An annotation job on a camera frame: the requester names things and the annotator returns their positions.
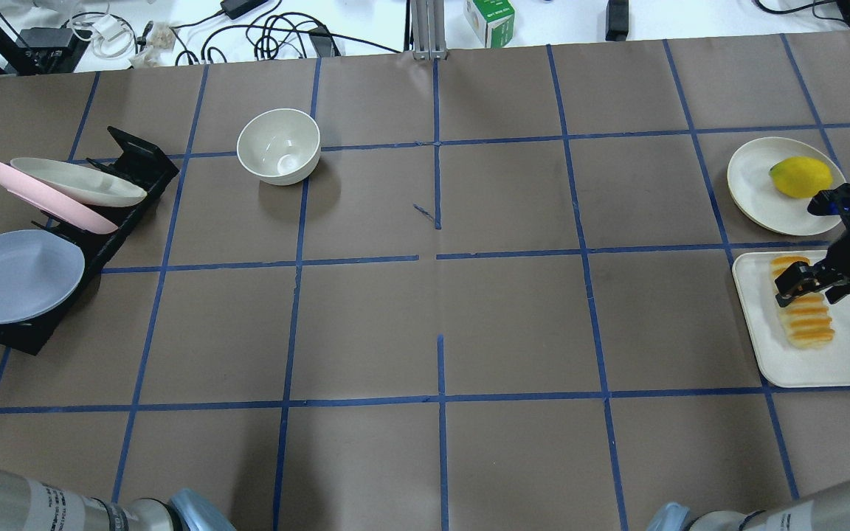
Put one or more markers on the striped yellow bread loaf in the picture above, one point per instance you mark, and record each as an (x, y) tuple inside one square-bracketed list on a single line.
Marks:
[(807, 323)]

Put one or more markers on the light blue plate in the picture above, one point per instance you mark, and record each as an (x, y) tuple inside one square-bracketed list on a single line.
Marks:
[(38, 271)]

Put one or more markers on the pink plate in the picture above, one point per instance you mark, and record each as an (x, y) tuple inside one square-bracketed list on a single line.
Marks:
[(53, 202)]

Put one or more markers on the cream plate in rack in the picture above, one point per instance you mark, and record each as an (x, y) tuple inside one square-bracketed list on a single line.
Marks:
[(85, 185)]

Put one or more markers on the white rectangular tray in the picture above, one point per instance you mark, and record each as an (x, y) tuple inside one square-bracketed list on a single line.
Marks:
[(779, 362)]

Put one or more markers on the yellow lemon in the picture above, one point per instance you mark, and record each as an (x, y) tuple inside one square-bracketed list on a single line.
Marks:
[(801, 177)]

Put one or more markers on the black dish rack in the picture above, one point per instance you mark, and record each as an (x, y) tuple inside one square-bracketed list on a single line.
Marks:
[(141, 163)]

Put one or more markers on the black power adapter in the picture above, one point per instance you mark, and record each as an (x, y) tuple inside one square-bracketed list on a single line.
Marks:
[(617, 20)]

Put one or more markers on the cream ceramic bowl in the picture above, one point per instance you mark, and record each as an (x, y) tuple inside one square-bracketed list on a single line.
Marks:
[(281, 147)]

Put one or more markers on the green white carton box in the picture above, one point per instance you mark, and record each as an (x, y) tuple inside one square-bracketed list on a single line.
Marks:
[(493, 22)]

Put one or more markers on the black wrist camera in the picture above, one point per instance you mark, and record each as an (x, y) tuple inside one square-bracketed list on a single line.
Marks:
[(831, 202)]

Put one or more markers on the aluminium frame post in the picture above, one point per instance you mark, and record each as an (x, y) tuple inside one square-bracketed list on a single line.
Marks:
[(425, 36)]

